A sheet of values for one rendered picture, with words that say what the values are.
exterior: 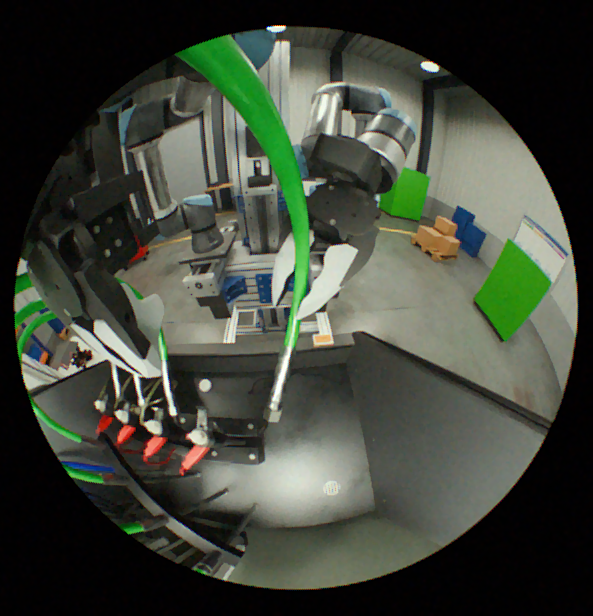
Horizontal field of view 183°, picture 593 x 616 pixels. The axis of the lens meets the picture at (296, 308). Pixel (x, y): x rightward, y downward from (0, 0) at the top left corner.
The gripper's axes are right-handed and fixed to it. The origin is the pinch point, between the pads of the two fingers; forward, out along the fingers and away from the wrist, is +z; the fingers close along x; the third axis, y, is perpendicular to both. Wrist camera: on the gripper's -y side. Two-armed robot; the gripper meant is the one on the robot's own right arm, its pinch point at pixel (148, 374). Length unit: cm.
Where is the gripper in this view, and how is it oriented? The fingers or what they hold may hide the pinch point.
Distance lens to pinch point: 17.7
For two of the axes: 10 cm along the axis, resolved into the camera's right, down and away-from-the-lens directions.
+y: -1.0, -7.3, 6.8
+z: 0.0, 6.8, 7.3
